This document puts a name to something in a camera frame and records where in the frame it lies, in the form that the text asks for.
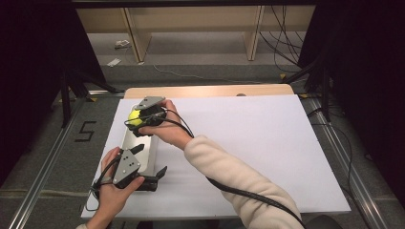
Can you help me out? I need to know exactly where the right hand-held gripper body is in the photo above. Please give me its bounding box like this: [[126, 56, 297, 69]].
[[135, 95, 167, 128]]

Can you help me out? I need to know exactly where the person's left hand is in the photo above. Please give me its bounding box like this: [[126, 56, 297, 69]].
[[94, 146, 146, 222]]

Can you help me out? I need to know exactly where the white floor cable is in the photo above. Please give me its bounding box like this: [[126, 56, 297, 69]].
[[152, 64, 264, 86]]

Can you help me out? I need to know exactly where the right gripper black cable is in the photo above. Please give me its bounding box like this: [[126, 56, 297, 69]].
[[152, 108, 308, 229]]

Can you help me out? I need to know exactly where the thin black floor cable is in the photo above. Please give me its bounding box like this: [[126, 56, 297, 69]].
[[308, 107, 355, 199]]

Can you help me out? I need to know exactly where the white foam board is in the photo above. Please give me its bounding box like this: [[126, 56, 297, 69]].
[[80, 94, 352, 220]]

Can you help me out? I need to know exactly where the black metal stand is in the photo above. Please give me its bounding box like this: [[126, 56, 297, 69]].
[[281, 52, 332, 123], [59, 68, 123, 129]]

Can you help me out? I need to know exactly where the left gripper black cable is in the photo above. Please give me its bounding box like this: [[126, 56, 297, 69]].
[[85, 150, 124, 213]]

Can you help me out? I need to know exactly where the yellow tennis ball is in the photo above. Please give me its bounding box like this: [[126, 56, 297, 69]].
[[127, 109, 143, 127]]

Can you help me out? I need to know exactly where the bundle of black cables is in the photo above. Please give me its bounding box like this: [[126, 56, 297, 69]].
[[258, 4, 308, 74]]

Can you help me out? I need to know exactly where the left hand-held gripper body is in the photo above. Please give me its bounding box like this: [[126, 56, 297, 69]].
[[112, 148, 160, 193]]

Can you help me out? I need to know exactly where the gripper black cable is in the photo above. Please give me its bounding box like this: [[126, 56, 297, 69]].
[[85, 150, 124, 213], [152, 108, 308, 229]]

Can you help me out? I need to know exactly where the wooden shelf unit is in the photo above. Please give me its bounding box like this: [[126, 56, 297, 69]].
[[75, 4, 317, 63]]

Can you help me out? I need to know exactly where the aluminium floor rail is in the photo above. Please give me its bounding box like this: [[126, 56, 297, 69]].
[[7, 94, 98, 229], [304, 94, 391, 229]]

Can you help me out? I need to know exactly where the black curtain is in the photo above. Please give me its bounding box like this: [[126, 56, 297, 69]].
[[0, 0, 108, 189], [297, 0, 405, 201]]

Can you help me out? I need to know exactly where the person's right hand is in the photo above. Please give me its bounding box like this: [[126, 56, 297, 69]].
[[139, 98, 195, 151]]

